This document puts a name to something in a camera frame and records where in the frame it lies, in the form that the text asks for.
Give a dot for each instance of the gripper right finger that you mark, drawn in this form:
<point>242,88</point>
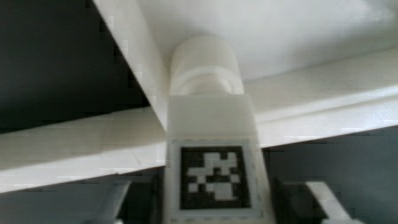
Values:
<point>306,204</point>

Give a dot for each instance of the white square tabletop tray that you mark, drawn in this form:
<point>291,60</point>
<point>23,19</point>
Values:
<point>316,50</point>

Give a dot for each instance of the white table leg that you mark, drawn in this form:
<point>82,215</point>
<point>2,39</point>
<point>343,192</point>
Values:
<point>217,190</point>

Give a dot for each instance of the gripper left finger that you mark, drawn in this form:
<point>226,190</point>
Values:
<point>130,206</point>

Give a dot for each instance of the white front fence bar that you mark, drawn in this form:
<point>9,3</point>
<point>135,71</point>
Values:
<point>114,144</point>

